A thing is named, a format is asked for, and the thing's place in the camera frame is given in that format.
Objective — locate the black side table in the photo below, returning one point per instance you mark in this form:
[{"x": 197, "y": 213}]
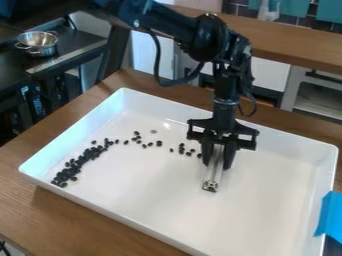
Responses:
[{"x": 40, "y": 73}]

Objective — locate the pile of black bits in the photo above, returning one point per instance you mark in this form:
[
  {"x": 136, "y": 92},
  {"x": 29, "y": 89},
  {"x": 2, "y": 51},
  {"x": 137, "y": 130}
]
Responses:
[{"x": 98, "y": 154}]

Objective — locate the blue tape piece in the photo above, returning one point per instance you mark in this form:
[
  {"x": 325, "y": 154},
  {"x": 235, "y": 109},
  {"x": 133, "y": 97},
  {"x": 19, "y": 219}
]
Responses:
[{"x": 330, "y": 218}]

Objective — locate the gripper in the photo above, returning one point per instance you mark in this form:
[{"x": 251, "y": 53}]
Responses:
[{"x": 222, "y": 128}]

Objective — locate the white shelf unit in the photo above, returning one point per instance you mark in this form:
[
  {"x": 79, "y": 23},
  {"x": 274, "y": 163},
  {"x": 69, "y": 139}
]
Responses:
[{"x": 318, "y": 95}]

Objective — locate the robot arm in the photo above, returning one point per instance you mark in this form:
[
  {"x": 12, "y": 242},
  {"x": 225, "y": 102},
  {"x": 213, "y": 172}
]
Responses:
[{"x": 196, "y": 30}]

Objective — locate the silver metal bar tool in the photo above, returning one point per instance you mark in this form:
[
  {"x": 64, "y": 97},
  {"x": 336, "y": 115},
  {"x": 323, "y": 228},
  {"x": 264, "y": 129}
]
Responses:
[{"x": 214, "y": 173}]

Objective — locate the white tray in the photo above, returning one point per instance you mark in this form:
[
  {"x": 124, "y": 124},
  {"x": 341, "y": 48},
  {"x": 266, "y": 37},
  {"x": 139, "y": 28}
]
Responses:
[{"x": 187, "y": 186}]

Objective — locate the silver pot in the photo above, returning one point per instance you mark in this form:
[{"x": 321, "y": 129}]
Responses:
[{"x": 37, "y": 42}]

